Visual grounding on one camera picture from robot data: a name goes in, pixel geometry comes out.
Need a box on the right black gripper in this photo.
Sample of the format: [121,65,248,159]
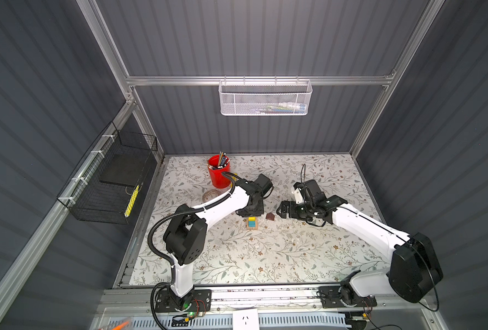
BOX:
[276,199,313,220]

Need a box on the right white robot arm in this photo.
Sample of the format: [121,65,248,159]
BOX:
[276,180,443,307]

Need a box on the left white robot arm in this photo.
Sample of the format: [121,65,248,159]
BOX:
[163,172,273,298]

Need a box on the red pen cup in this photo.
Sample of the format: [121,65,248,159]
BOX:
[208,153,230,189]

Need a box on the clear tape roll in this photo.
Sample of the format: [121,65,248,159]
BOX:
[202,190,221,203]

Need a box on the yellow marker in basket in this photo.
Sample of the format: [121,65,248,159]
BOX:
[124,185,140,218]

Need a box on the white power outlet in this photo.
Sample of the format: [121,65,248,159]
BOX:
[232,309,260,330]

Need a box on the black foam pad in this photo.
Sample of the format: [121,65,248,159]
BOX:
[100,155,146,188]

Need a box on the black corrugated cable hose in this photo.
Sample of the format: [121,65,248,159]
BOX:
[146,170,245,330]

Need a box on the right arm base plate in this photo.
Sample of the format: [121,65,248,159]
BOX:
[316,286,377,308]

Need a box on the white wire mesh basket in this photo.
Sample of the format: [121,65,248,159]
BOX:
[218,79,313,116]

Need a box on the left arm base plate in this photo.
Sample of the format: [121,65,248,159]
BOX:
[154,287,212,313]

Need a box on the black wire wall basket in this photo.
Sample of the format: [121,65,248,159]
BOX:
[58,124,160,225]

